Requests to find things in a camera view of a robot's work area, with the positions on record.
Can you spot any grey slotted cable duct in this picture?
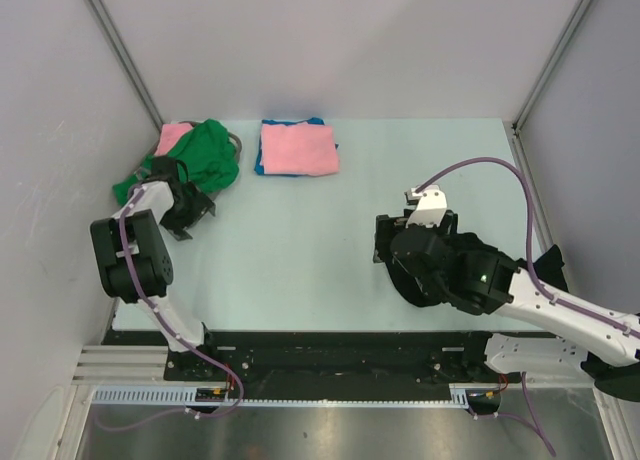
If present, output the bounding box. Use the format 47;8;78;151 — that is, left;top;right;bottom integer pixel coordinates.
92;383;506;410

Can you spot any aluminium frame post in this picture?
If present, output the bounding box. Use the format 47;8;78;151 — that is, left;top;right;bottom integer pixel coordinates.
84;0;164;131
513;0;607;131

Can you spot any green t shirt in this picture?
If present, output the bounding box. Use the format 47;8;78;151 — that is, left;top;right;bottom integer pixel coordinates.
112;119;239;206

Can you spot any right aluminium frame post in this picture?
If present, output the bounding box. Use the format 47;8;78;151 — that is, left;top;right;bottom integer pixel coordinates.
513;0;607;131

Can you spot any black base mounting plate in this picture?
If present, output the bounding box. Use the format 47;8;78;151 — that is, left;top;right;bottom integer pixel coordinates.
102;331;571;401

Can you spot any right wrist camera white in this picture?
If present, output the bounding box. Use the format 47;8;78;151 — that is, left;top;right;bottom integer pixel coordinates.
405;185;448;228

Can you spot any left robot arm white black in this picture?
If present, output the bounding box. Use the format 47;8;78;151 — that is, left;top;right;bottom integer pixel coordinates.
90;156;221;380

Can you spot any folded pink t shirt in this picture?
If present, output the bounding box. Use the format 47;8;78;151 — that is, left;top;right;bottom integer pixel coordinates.
260;122;342;177

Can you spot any left aluminium frame post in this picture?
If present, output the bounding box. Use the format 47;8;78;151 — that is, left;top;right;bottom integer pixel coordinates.
84;0;164;131

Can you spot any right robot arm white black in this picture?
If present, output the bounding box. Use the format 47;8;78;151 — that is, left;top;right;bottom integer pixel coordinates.
374;211;639;402

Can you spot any folded blue t shirt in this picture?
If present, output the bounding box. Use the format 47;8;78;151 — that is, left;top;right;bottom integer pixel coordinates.
253;117;341;178

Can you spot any pink t shirt in tray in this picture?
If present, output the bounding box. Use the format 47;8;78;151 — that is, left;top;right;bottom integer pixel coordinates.
153;123;193;156

